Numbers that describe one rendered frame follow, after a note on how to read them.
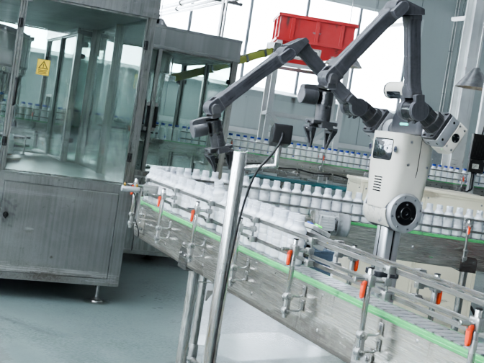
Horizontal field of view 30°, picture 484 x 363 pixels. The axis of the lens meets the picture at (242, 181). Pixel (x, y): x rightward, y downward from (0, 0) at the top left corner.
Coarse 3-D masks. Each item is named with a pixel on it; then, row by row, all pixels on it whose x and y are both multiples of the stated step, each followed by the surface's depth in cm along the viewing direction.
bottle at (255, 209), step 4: (252, 204) 328; (256, 204) 327; (260, 204) 328; (252, 208) 328; (256, 208) 327; (248, 212) 328; (252, 212) 327; (256, 212) 327; (248, 220) 327; (248, 224) 327; (252, 224) 326; (248, 232) 327; (244, 236) 328; (244, 240) 328; (244, 244) 328; (248, 244) 327
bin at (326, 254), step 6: (318, 252) 392; (324, 252) 393; (330, 252) 394; (306, 258) 391; (324, 258) 394; (330, 258) 395; (324, 264) 394; (318, 270) 394; (204, 282) 401; (210, 282) 402; (210, 294) 381
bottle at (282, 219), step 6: (282, 210) 306; (288, 210) 308; (282, 216) 305; (288, 216) 306; (276, 222) 306; (282, 222) 305; (276, 234) 305; (276, 240) 305; (270, 252) 307; (276, 252) 305; (276, 258) 305
